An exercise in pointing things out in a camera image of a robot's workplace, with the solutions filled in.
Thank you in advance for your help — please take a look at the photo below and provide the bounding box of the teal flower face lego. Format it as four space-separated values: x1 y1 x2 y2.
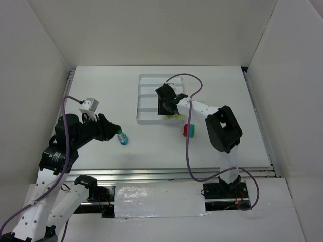
117 131 128 145

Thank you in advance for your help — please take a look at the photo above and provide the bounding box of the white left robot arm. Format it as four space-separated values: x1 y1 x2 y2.
1 114 122 241

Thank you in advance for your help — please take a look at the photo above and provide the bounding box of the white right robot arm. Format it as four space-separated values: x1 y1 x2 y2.
156 83 243 196

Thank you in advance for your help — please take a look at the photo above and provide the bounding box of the white divided sorting tray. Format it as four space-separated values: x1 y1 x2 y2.
136 74 184 125

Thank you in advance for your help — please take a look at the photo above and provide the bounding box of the red teal stacked lego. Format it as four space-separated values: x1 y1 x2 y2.
183 123 195 138

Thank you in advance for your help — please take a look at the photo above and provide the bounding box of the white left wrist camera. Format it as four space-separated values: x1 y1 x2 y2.
79 98 99 122

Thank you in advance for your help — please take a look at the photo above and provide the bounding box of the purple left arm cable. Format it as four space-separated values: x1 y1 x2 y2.
0 95 84 241

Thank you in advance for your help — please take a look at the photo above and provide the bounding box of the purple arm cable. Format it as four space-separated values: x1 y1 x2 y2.
164 73 260 211
0 95 84 241

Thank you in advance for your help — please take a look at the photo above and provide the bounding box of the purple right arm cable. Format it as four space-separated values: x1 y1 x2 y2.
164 73 260 211

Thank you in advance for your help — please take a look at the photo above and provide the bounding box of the aluminium front rail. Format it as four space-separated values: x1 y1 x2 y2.
65 166 277 183

